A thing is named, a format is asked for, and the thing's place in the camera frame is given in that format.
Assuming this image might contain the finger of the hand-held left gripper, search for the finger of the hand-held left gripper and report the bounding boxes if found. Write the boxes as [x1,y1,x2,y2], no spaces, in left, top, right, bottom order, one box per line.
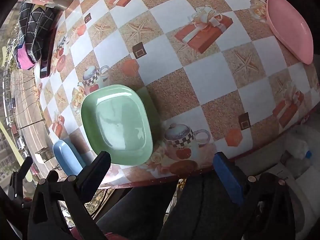
[18,156,34,180]

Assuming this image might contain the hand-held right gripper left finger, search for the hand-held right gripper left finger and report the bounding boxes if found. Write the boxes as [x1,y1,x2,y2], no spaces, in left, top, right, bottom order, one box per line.
[27,151,112,240]

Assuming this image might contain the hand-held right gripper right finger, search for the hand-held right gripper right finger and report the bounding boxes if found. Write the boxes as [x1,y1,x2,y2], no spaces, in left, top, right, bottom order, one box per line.
[213,151,300,240]

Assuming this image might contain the green square plate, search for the green square plate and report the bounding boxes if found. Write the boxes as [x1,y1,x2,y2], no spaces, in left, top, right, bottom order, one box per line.
[81,84,153,166]

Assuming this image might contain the blue oblong bowl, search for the blue oblong bowl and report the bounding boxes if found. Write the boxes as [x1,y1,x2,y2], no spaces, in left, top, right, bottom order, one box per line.
[52,140,87,177]

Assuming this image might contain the person's pants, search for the person's pants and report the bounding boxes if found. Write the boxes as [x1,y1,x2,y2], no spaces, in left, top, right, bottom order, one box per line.
[96,171,249,240]

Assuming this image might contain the white bottle with blue cap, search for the white bottle with blue cap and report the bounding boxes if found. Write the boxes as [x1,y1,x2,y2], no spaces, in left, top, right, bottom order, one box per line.
[287,136,313,161]

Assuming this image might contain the white plastic container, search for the white plastic container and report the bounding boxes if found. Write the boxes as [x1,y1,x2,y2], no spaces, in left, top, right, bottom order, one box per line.
[275,164,320,240]

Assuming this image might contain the dark wooden tray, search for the dark wooden tray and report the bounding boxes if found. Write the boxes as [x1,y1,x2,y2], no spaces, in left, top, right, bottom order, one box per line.
[39,29,57,79]

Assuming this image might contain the printed checkered tablecloth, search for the printed checkered tablecloth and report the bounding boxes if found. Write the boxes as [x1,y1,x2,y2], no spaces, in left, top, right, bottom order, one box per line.
[32,0,320,190]

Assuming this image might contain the pink cloth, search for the pink cloth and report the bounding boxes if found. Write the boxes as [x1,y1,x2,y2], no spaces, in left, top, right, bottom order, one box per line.
[15,45,36,70]

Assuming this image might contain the black checked cloth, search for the black checked cloth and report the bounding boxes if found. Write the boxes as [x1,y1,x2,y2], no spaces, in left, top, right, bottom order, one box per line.
[12,2,60,65]

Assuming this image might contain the pink oblong plate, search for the pink oblong plate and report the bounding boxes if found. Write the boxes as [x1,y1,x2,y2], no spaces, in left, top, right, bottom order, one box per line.
[265,0,314,65]

